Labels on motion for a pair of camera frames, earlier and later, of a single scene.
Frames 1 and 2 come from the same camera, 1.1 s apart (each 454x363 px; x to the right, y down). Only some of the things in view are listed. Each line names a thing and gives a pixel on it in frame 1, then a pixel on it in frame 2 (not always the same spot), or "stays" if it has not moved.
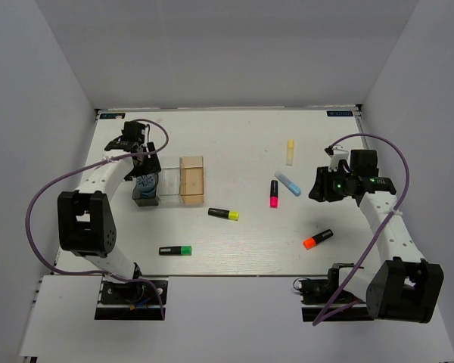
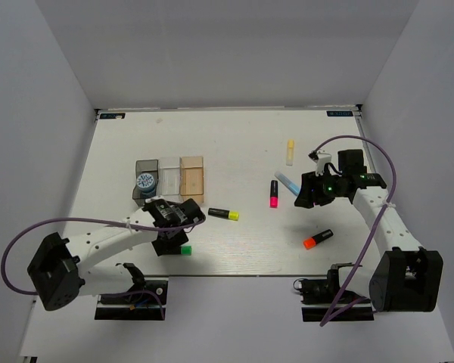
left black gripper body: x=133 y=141 to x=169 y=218
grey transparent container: x=144 y=190 stays
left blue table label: x=112 y=115 stays
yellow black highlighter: x=225 y=214 stays
